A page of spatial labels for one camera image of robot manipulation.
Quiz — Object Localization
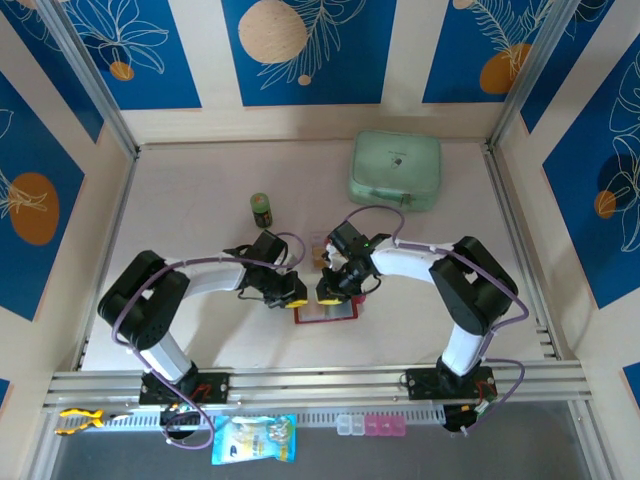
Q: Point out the aluminium side rail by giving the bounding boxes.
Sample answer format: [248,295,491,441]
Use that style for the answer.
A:
[485,147,559,361]
[74,149,141,371]

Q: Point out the small green bottle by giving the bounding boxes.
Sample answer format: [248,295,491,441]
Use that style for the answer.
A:
[249,192,276,230]

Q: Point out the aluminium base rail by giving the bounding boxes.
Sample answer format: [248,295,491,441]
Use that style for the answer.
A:
[42,362,594,412]

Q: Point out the white slotted cable duct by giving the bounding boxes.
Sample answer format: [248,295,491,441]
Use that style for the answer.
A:
[59,405,447,435]

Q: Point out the blue snack packet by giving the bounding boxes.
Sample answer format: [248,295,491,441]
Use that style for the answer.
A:
[210,413,298,466]

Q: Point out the purple cable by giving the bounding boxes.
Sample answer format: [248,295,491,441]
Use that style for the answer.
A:
[343,204,530,439]
[110,230,306,451]

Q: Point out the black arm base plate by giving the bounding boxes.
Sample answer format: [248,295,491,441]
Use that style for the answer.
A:
[138,370,232,405]
[404,367,499,402]

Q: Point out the yellow handled pliers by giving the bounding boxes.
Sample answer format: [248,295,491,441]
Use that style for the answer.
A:
[55,407,134,437]

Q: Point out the aluminium frame post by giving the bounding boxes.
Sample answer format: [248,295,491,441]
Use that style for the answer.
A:
[487,0,576,151]
[37,0,140,159]

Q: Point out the red card holder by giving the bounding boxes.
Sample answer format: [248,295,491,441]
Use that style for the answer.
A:
[292,295,364,326]

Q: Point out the mint green zip pouch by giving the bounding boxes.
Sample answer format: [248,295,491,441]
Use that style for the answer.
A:
[347,128,444,213]

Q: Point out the clear pink pill organizer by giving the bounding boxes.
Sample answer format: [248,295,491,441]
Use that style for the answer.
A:
[335,414,406,437]

